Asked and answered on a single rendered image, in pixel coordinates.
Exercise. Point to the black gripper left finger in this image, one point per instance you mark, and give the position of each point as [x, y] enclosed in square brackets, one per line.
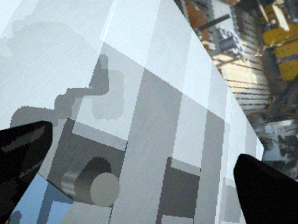
[22, 151]

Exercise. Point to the light blue flat square mat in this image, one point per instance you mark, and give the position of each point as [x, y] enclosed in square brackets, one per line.
[43, 203]

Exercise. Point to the grey cylinder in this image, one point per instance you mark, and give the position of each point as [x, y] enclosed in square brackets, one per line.
[100, 188]

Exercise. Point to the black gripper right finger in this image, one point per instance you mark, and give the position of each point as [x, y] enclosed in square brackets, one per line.
[266, 196]

